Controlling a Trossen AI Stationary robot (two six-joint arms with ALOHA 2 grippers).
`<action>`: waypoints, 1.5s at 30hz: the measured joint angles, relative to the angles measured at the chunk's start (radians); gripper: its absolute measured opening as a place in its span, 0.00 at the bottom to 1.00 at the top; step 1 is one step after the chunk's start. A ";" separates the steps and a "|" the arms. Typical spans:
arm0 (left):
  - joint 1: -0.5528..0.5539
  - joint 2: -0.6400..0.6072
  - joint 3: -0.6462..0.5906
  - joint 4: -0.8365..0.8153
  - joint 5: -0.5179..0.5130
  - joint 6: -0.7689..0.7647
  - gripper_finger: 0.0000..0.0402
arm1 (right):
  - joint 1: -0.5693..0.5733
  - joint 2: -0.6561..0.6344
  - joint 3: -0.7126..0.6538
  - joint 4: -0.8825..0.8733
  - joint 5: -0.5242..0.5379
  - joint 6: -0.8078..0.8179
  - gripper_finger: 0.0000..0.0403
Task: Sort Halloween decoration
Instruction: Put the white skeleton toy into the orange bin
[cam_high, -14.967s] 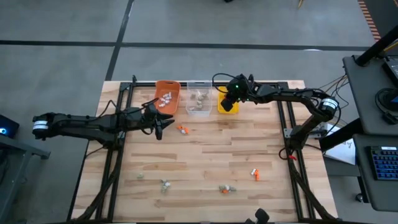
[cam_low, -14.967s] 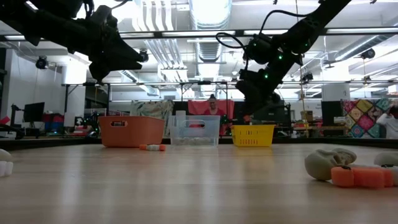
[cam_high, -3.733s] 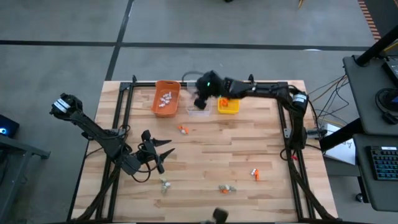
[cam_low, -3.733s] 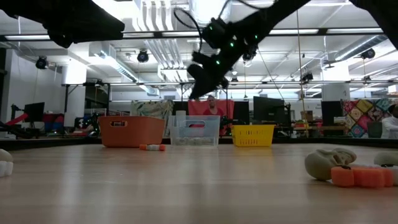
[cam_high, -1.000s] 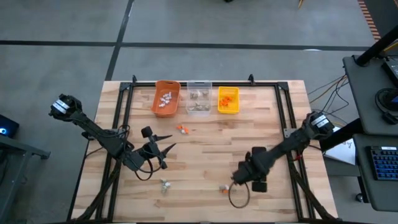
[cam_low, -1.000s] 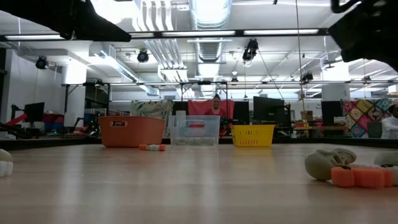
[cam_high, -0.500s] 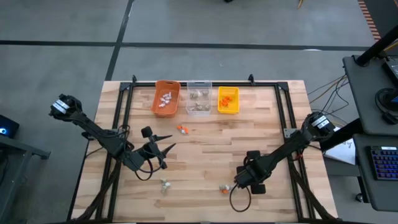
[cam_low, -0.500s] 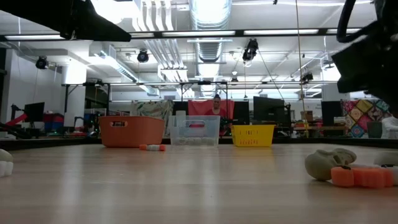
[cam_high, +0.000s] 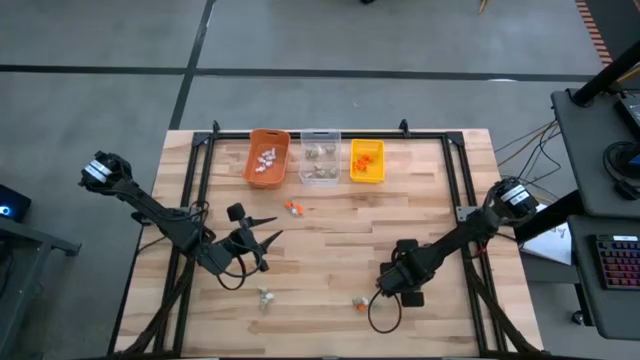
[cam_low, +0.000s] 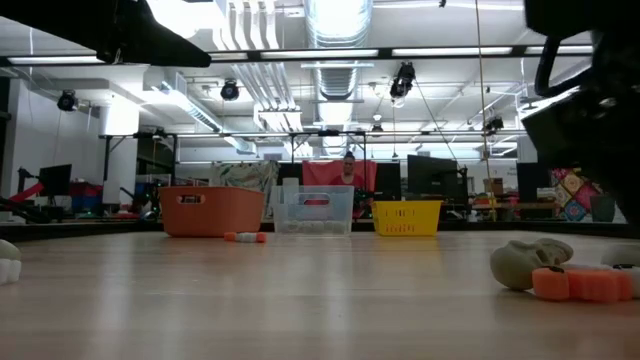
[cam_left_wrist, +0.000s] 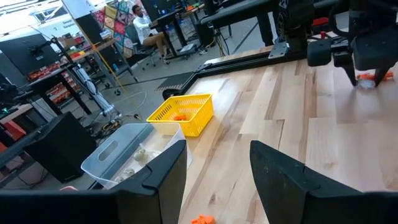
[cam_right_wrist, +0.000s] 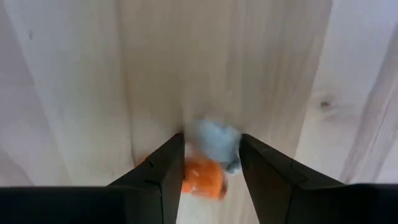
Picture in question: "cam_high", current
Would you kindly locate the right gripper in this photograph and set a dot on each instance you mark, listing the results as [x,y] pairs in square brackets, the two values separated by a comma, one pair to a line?
[405,270]

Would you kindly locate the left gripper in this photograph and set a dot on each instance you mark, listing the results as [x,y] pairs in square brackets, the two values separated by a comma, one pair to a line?
[225,252]

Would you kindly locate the orange plastic skeleton hand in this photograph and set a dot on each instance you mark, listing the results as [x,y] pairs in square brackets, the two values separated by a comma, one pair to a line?
[368,158]

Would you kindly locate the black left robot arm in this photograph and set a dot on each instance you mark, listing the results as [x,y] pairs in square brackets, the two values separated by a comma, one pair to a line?
[160,220]

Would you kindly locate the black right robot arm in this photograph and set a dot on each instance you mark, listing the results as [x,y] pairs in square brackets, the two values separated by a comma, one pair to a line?
[470,230]

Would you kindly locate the orange plastic bin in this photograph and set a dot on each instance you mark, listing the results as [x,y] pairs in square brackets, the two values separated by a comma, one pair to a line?
[260,179]

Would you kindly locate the clear plastic bin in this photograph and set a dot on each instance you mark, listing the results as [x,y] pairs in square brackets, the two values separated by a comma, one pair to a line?
[320,181]

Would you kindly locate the yellow plastic basket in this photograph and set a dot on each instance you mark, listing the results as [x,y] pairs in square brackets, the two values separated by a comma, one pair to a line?
[375,175]

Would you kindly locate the white paper sheet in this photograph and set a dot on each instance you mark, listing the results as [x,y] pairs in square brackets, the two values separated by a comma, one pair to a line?
[550,245]

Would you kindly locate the black desk leg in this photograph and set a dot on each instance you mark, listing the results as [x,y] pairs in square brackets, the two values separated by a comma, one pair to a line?
[545,217]

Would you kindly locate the black caster wheel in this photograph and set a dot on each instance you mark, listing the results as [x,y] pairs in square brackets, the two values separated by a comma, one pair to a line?
[578,317]

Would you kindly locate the grey desk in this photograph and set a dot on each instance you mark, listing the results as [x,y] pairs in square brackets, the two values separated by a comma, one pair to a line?
[585,150]
[595,310]

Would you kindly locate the backlit black keyboard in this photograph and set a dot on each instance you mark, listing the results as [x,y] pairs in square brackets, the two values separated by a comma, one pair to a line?
[620,262]

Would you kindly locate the grey metal stand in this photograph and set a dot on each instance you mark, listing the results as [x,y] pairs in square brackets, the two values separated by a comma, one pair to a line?
[40,237]

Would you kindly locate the black round headset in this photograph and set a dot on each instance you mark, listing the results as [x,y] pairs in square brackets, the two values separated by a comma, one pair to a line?
[625,165]

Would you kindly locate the black computer tower blue light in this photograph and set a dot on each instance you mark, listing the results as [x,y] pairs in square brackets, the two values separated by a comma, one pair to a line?
[15,200]

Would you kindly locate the black laptop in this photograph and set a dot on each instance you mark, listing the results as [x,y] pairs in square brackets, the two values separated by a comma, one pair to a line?
[630,115]

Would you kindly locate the black diagonal pole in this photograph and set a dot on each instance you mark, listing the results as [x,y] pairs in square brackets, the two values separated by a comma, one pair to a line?
[605,75]

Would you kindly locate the black frame hook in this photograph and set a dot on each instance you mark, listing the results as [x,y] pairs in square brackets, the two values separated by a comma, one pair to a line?
[403,127]
[215,127]

